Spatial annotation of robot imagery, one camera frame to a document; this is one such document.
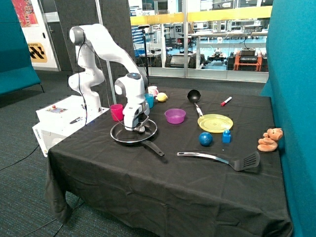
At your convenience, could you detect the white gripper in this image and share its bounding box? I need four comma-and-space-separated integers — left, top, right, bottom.
123, 102, 150, 132

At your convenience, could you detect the black frying pan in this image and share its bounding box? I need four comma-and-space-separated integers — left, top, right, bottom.
110, 119, 164, 157

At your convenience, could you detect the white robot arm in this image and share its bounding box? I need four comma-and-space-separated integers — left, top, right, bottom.
69, 24, 150, 132

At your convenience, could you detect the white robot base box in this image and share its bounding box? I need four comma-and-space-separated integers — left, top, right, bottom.
33, 95, 109, 157

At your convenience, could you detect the magenta plastic cup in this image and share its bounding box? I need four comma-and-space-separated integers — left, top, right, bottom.
110, 104, 123, 121

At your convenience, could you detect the blue plastic cup right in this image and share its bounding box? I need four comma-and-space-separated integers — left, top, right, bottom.
144, 93, 154, 109

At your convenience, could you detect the purple plastic bowl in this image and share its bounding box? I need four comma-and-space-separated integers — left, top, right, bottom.
164, 109, 186, 124

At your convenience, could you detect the yellow lemon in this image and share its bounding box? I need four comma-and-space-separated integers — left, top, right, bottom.
156, 92, 168, 102

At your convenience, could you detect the pink mug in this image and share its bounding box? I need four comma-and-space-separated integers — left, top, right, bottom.
148, 86, 159, 97

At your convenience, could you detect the black ladle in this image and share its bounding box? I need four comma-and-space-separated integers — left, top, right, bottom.
187, 89, 203, 117

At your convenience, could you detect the blue ball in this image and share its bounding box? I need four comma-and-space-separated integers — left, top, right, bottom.
198, 132, 213, 147

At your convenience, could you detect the yellow plastic plate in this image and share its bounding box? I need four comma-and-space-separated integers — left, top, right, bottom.
197, 114, 234, 133

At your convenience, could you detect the blue toy block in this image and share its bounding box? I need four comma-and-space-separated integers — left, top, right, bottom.
222, 129, 231, 143

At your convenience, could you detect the red white marker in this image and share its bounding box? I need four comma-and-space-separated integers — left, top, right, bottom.
221, 96, 232, 107

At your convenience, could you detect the black tablecloth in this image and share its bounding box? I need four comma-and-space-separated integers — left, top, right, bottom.
45, 88, 293, 237

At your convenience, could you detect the black slotted spatula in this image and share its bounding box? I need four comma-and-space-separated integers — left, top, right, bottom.
177, 152, 260, 171

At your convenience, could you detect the yellow black sign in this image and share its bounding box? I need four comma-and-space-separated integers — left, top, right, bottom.
28, 42, 47, 63

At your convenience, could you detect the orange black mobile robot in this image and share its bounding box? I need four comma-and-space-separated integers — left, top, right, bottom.
227, 47, 269, 72

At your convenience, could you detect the brown teddy bear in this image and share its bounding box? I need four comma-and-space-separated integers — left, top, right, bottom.
257, 128, 283, 152

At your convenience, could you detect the teal bench seat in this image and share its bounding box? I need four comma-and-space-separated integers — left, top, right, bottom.
0, 0, 41, 95

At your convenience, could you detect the red poster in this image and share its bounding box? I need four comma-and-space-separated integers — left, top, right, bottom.
12, 0, 39, 28

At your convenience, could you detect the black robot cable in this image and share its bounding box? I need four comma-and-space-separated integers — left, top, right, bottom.
76, 41, 139, 130

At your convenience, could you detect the teal partition wall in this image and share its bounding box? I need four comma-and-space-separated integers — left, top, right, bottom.
262, 0, 316, 237

